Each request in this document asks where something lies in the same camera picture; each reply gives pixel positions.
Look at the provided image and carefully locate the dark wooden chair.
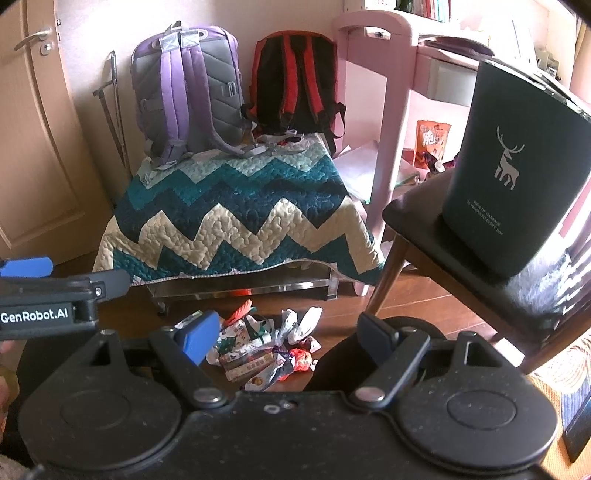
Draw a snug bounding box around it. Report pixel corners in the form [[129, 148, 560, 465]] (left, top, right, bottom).
[[367, 173, 590, 373]]

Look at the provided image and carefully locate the silver door handle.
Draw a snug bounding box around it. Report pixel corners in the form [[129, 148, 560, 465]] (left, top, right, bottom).
[[13, 27, 54, 57]]

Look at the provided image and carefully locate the grey folding cane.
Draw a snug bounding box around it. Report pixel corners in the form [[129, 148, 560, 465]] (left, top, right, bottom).
[[92, 50, 132, 178]]

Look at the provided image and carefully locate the dark green deer trash bin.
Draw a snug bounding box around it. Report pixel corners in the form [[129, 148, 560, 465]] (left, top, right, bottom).
[[442, 60, 590, 278]]

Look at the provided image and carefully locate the Christmas print gift bag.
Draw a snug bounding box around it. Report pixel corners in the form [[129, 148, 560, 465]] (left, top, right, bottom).
[[205, 315, 273, 370]]

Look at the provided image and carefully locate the black red backpack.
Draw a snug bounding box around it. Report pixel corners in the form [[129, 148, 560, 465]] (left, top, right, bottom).
[[242, 30, 346, 154]]

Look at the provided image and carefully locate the beige wooden door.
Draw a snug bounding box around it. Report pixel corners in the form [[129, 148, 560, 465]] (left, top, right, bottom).
[[1, 1, 112, 264]]

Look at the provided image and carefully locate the metal bed frame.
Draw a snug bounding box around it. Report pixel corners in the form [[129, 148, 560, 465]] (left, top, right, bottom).
[[146, 262, 339, 315]]

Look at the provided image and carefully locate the orange snack bag under desk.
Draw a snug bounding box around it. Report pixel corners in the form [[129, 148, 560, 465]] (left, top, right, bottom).
[[413, 120, 452, 171]]

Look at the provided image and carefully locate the pink study desk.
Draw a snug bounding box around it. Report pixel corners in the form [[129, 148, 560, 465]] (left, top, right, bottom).
[[332, 9, 487, 244]]

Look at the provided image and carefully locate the red snack wrapper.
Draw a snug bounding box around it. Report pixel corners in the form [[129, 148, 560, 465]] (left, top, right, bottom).
[[290, 348, 317, 372]]

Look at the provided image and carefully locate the purple grey backpack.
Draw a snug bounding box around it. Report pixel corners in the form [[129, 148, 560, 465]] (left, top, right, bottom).
[[130, 21, 266, 170]]

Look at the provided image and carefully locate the teal cream zigzag quilt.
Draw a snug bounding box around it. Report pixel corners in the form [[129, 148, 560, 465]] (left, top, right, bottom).
[[93, 134, 385, 286]]

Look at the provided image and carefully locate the white tissue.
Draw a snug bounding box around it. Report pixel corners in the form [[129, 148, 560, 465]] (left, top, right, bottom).
[[276, 306, 322, 345]]

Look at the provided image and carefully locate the brown text snack wrapper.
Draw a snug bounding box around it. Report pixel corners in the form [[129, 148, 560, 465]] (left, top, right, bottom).
[[224, 352, 277, 382]]

